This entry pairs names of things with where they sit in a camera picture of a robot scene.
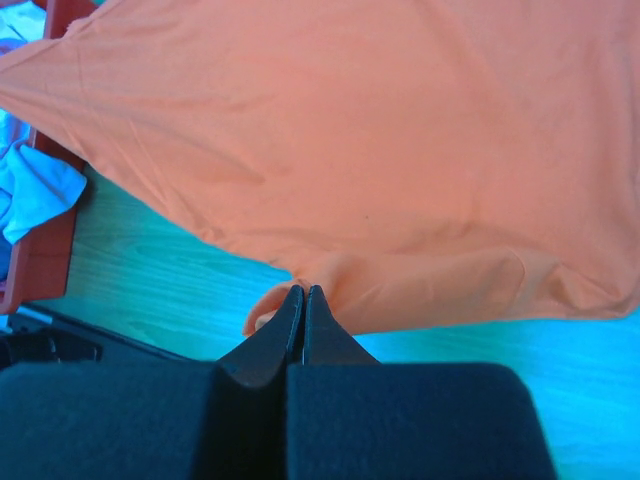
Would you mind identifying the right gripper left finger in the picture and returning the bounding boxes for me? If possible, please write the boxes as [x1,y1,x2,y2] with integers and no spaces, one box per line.
[1,287,304,479]

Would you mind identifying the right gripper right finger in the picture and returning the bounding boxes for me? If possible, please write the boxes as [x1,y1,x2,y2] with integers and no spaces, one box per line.
[286,287,556,479]

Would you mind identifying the orange t shirt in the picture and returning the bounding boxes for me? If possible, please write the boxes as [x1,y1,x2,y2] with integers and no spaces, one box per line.
[1,1,639,334]

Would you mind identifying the red plastic bin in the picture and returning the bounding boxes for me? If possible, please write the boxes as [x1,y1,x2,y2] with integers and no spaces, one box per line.
[1,0,97,315]

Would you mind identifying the pink t shirt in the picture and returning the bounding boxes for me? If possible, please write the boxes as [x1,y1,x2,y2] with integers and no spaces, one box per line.
[1,1,87,250]

